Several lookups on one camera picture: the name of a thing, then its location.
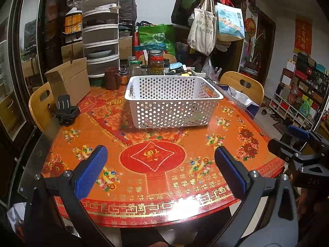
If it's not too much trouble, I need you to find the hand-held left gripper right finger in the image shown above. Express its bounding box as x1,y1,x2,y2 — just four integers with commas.
206,147,300,247

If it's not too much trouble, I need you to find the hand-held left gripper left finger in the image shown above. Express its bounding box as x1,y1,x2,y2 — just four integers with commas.
23,145,108,247

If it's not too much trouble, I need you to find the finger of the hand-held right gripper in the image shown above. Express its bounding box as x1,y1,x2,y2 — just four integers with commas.
287,124,329,150
267,133,309,163

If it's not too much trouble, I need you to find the white perforated plastic basket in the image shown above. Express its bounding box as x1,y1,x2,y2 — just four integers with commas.
125,76,224,129

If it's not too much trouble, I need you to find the dark door mat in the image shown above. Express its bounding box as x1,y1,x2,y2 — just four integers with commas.
272,120,287,133

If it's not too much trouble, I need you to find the white shelf of boxes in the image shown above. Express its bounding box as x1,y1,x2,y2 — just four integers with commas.
267,53,329,132

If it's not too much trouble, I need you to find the wooden chair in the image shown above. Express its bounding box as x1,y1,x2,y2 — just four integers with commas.
137,54,178,65
219,71,265,106
29,82,61,134

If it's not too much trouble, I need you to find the blue and white box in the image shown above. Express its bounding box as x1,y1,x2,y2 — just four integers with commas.
227,85,260,116

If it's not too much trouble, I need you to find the orange printed tablecloth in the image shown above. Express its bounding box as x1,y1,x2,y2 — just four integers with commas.
41,82,286,228

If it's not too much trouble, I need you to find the potted plant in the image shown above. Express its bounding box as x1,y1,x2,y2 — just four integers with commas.
244,31,265,70

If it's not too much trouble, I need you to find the open cardboard box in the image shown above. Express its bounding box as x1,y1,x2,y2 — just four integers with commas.
44,57,91,105

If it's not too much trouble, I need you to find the brown mug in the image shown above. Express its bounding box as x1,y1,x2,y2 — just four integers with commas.
104,67,122,90

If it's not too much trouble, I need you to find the clear plastic bag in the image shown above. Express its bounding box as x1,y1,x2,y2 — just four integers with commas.
203,57,215,76

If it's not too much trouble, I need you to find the glass jar with green lid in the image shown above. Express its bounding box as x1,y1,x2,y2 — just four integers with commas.
129,60,142,77

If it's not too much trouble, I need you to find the glass jar with red lid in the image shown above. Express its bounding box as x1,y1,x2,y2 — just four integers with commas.
149,56,165,76

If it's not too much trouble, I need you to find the brown cardboard carton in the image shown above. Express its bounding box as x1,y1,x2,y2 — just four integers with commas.
118,37,133,59

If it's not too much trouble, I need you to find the dark glass door cabinet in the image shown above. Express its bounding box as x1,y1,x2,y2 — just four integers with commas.
0,0,49,144

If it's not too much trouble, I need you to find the blue printed paper bag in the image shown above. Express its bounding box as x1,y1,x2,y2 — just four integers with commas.
215,2,245,42

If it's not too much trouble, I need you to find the grey tiered food cover stack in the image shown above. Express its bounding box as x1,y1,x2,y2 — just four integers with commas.
82,0,121,79

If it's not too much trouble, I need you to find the beige canvas tote bag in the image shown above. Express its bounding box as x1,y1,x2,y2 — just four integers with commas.
187,0,218,56

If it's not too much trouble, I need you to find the orange printed box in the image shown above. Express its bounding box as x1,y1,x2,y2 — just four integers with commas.
64,14,83,34

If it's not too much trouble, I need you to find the green shopping bag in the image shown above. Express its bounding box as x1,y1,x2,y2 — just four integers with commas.
138,24,175,56

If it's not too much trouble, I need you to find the black plastic bag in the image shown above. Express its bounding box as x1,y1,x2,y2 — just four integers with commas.
114,0,136,23

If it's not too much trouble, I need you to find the black paper bag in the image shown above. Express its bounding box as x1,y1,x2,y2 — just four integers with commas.
171,0,192,27

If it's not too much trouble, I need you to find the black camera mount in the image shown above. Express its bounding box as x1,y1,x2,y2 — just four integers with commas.
53,95,81,126

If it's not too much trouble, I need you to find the red wall poster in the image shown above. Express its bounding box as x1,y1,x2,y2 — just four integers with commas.
294,18,313,56

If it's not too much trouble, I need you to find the cardboard carton with straps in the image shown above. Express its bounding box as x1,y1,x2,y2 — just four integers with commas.
61,42,84,63

